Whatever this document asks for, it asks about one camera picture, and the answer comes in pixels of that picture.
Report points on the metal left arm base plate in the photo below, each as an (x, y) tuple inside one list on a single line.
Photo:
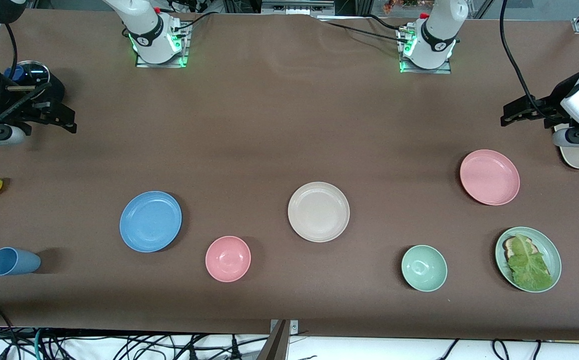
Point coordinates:
[(439, 71)]

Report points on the dark triangular strut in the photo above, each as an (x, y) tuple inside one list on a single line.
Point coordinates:
[(274, 347)]

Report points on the green plate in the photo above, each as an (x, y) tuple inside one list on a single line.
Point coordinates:
[(549, 250)]

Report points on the bread slice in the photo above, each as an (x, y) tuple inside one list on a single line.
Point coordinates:
[(508, 245)]

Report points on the orange plant decoration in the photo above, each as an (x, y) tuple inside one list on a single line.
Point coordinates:
[(404, 5)]

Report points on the glass lid with blue knob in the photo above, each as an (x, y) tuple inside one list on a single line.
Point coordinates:
[(37, 75)]

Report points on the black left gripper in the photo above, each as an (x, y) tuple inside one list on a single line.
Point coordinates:
[(552, 101)]

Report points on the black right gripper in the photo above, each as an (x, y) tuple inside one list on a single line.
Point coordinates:
[(13, 103)]

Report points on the brown table cover cloth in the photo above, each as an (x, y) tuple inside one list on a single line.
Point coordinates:
[(269, 125)]

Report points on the pink plate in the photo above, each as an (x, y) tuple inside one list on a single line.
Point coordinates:
[(489, 177)]

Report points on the blue cup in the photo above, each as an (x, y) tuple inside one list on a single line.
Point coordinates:
[(14, 261)]

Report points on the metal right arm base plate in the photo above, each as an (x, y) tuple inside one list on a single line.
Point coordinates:
[(169, 64)]

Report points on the blue plate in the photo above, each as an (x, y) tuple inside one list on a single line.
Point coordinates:
[(150, 221)]

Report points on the beige plate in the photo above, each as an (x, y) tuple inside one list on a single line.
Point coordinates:
[(318, 212)]

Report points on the green lettuce leaf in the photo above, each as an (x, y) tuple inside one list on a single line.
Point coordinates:
[(529, 270)]

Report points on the grey metal frame box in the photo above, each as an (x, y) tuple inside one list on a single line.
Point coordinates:
[(297, 6)]

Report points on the small pink bowl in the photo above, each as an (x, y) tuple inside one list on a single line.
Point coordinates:
[(228, 259)]

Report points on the small metal table bracket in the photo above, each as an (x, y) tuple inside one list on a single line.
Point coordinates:
[(293, 327)]

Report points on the small green bowl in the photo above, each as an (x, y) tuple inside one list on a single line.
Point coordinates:
[(424, 268)]

